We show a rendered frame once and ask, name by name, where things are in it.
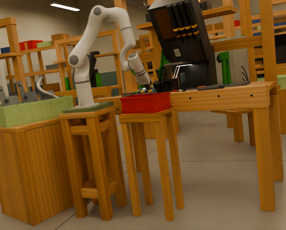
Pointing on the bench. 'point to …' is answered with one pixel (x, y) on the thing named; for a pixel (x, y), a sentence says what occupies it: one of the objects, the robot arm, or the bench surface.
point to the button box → (147, 91)
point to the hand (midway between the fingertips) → (148, 87)
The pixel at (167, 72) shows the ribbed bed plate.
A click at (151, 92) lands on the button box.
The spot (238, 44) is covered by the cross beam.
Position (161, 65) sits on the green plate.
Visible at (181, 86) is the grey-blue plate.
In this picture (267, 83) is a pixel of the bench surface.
